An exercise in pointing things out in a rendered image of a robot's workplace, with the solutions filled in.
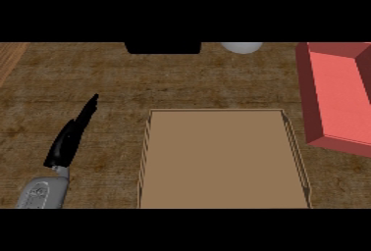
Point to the black appliance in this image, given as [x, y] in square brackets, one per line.
[163, 47]

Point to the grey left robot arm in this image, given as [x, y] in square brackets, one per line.
[45, 192]

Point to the pale grey rounded object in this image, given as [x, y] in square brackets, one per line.
[241, 47]

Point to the red tray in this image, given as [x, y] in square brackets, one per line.
[337, 94]

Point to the brown cardboard box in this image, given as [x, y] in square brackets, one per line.
[225, 160]

